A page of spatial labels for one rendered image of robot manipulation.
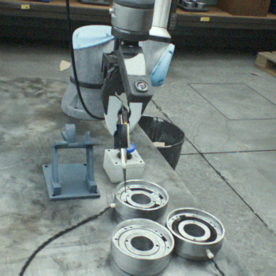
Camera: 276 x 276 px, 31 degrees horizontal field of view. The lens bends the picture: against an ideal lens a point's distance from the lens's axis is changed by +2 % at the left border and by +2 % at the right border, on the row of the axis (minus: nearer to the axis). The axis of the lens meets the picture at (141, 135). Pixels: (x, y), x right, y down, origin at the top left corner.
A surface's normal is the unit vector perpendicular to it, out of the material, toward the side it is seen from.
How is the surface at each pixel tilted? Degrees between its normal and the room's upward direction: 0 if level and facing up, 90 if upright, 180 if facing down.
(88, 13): 90
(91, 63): 91
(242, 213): 0
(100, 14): 90
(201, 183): 0
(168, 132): 86
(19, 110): 0
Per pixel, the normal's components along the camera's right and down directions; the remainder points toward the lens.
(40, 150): 0.14, -0.89
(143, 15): 0.48, 0.44
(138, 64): 0.31, -0.52
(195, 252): -0.04, 0.43
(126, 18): -0.25, 0.40
